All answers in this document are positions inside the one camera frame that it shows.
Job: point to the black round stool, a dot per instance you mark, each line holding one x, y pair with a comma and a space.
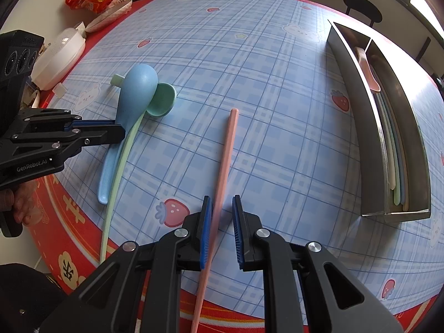
366, 8

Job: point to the blue spoon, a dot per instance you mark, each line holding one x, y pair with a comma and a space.
112, 155

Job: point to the green spoon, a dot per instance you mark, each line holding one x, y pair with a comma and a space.
159, 100

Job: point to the white plastic container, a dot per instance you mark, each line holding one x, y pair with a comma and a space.
57, 60

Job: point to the clear plastic bag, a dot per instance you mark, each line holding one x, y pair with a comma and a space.
109, 16

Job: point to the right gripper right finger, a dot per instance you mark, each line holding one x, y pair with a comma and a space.
306, 288

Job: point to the pink chopstick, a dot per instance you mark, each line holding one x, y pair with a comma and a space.
216, 214

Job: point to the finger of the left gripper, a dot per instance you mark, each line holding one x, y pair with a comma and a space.
58, 118
76, 138

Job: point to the pink spoon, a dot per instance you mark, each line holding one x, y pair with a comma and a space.
365, 67

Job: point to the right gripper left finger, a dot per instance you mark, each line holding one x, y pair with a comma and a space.
137, 288

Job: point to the blue plaid tablecloth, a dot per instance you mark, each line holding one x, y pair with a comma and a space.
295, 162

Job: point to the person's left hand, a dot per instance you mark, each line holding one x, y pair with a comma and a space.
21, 201

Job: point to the cream chopstick in tray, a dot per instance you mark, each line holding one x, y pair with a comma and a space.
391, 176

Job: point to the stainless steel utensil tray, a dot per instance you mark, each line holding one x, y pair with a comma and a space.
374, 128

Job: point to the green chopstick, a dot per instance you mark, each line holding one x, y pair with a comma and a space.
397, 189
122, 161

